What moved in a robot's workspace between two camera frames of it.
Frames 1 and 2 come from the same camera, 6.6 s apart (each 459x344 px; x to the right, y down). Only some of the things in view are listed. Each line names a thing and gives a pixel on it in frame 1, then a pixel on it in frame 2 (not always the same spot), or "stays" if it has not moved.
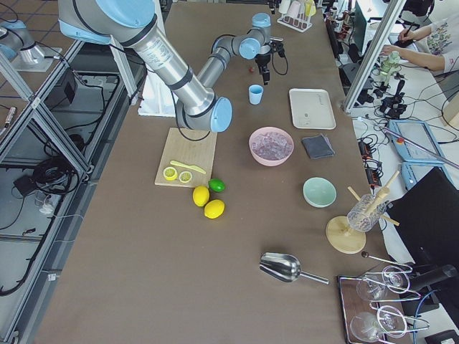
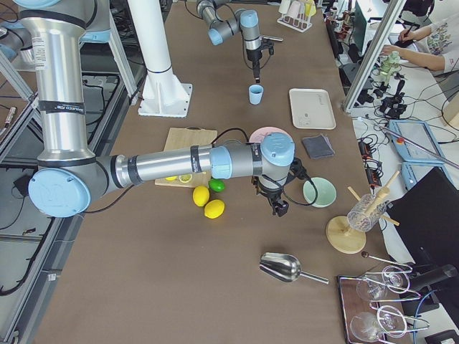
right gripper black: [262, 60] → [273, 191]
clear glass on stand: [366, 213] stays
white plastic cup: [284, 6] stays
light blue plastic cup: [255, 94] stays
